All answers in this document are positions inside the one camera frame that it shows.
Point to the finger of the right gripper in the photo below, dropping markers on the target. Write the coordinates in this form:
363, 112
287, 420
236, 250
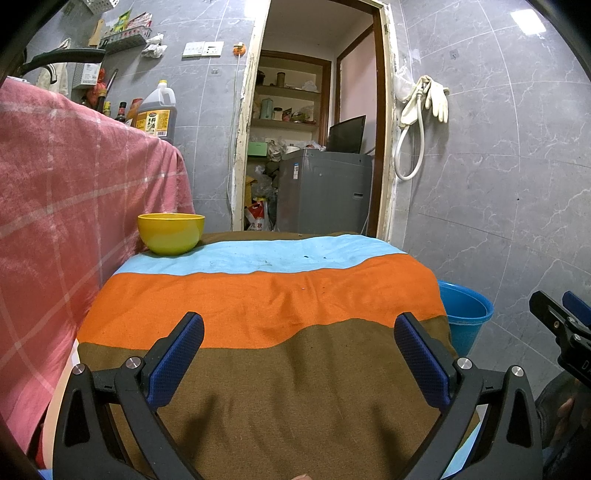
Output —
579, 308
555, 317

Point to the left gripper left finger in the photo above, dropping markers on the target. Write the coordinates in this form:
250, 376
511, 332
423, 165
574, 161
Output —
87, 443

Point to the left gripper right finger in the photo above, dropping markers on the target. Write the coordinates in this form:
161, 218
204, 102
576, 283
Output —
491, 413

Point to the person's right hand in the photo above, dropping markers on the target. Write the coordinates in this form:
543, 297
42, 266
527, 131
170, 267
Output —
563, 416

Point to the blue plastic bucket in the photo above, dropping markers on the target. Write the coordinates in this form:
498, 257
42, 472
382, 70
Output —
467, 311

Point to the striped orange brown blue blanket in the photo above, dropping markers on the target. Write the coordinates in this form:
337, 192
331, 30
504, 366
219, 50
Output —
298, 371

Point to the yellow plastic bowl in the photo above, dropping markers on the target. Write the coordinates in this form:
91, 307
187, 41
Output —
170, 234

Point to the white rubber gloves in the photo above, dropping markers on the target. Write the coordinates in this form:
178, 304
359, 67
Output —
427, 94

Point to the pink plaid cloth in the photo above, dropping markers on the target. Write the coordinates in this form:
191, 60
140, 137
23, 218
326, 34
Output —
73, 183

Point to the red white sack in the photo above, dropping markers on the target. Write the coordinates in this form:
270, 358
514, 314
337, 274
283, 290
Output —
257, 215

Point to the black flat monitor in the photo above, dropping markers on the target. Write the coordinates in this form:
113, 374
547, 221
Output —
347, 136

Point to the green plastic box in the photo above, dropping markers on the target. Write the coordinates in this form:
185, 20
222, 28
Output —
257, 149

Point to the large cooking oil jug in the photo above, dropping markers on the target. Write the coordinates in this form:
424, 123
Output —
156, 115

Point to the wooden shelf unit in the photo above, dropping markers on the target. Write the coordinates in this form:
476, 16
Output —
291, 98

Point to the white wall switch plate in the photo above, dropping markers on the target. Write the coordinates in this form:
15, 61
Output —
198, 49

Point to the wall spice rack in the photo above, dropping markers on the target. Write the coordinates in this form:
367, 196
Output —
128, 32

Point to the orange wall hook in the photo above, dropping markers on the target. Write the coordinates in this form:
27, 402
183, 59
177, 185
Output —
239, 49

